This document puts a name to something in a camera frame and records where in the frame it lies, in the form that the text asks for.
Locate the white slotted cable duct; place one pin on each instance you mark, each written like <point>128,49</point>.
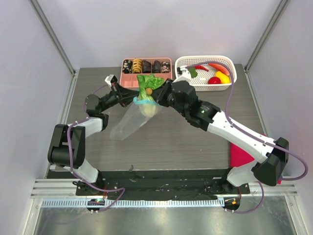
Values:
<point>99,203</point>

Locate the yellow toy mango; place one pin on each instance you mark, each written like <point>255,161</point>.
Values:
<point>223,77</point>

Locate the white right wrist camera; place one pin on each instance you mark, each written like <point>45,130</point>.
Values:
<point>183,74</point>

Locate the green toy lettuce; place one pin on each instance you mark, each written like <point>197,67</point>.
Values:
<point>147,84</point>

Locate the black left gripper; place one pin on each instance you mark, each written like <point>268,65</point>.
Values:
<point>123,96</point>

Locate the white perforated basket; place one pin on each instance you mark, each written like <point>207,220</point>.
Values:
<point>201,81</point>

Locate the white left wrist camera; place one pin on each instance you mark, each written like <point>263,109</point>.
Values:
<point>111,79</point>

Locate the clear zip top bag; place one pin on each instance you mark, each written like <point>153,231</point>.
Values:
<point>139,113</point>

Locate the dark brown roll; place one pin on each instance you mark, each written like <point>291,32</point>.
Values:
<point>146,66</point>

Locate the black blue roll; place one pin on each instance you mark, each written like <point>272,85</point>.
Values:
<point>156,68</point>

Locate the pink divided tray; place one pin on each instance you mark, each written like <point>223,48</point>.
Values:
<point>130,80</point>

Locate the red toy chili pepper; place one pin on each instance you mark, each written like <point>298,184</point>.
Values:
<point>200,67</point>

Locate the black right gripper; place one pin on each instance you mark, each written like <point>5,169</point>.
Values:
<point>164,91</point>

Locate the yellow striped roll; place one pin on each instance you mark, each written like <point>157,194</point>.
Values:
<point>137,66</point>

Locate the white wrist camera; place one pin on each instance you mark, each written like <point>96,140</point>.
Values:
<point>111,79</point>
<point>183,74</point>

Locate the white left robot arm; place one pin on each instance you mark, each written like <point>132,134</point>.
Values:
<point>68,143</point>

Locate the black floral sushi roll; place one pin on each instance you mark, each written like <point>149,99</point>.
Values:
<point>127,66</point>

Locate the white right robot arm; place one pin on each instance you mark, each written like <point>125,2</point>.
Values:
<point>211,118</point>

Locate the small green toy leaf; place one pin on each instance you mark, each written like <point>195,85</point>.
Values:
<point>193,72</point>

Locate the black pink roll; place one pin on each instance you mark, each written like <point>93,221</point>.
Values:
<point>165,67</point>

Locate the red folded cloth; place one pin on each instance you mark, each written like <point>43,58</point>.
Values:
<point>240,156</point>

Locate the toy watermelon slice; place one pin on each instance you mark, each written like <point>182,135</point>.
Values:
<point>220,68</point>

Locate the red toy tomato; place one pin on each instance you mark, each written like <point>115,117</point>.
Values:
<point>214,80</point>

